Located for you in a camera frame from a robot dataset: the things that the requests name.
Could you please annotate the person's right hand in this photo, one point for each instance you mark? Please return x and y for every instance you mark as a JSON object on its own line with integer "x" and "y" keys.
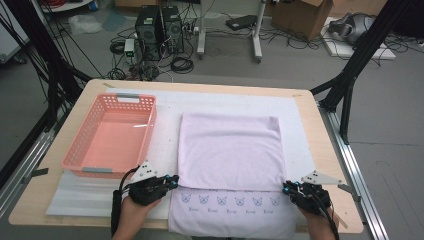
{"x": 320, "y": 221}

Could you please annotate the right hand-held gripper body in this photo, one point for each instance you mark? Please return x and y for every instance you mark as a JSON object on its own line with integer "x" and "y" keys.
{"x": 311, "y": 200}

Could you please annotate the blue plastic sheet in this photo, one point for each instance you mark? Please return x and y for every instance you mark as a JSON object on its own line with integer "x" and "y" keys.
{"x": 113, "y": 20}

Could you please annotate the small white device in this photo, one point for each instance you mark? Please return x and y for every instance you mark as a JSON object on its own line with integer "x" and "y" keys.
{"x": 129, "y": 46}

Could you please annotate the black computer tower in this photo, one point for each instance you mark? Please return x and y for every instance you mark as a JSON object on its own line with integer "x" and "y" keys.
{"x": 173, "y": 30}
{"x": 148, "y": 30}

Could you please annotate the clear plastic bag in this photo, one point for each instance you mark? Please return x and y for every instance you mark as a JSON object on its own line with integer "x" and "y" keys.
{"x": 83, "y": 25}

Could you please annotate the pink plastic basket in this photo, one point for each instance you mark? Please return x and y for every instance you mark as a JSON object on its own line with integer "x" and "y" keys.
{"x": 113, "y": 146}

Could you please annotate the white round table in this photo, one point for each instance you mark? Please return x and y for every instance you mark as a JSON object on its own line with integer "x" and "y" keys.
{"x": 66, "y": 7}

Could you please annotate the grey rounded appliance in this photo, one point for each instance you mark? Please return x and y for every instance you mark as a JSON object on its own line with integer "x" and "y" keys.
{"x": 353, "y": 26}

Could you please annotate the aluminium rail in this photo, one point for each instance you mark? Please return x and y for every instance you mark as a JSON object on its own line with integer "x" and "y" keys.
{"x": 350, "y": 160}
{"x": 33, "y": 156}

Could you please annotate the thin wooden stick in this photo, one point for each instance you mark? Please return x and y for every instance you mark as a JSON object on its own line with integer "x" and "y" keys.
{"x": 343, "y": 222}

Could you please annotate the white printed towel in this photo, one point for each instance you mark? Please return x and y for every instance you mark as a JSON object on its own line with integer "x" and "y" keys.
{"x": 230, "y": 153}

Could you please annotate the person's left hand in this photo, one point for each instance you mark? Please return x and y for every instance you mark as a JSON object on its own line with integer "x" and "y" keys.
{"x": 138, "y": 213}

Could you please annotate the white metal stand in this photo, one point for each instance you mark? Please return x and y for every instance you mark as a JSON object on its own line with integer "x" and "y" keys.
{"x": 201, "y": 33}

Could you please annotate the white grid mat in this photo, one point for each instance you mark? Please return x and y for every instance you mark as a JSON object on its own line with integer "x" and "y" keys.
{"x": 166, "y": 133}

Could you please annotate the cardboard box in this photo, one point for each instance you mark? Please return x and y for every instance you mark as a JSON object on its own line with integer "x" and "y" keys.
{"x": 300, "y": 16}

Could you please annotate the grey metal bracket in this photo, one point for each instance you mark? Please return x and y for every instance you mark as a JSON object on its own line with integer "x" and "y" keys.
{"x": 38, "y": 172}
{"x": 350, "y": 191}

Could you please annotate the black flat device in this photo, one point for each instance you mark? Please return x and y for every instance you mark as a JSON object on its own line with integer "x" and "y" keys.
{"x": 241, "y": 22}

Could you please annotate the white foam board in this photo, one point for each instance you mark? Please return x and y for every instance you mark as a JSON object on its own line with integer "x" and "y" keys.
{"x": 340, "y": 50}

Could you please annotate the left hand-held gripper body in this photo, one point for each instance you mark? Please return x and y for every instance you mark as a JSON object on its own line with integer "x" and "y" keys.
{"x": 146, "y": 193}

